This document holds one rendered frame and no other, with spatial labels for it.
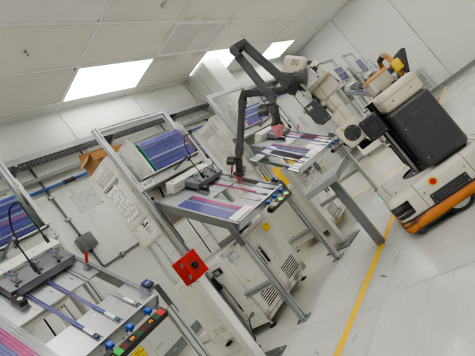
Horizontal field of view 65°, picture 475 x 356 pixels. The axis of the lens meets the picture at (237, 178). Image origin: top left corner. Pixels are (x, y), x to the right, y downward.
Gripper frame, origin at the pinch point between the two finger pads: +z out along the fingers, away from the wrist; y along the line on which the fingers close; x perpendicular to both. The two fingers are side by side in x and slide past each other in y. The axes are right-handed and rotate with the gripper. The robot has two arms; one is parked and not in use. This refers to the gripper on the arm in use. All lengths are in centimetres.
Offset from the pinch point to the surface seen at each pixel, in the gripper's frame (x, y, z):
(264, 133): -34, -110, -8
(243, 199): 18.1, 25.6, 0.6
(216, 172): -20.6, 2.1, -5.4
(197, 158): -44.3, -4.6, -11.9
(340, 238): 75, -37, 51
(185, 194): -25.6, 37.8, 0.7
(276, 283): 63, 64, 32
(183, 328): 47, 134, 15
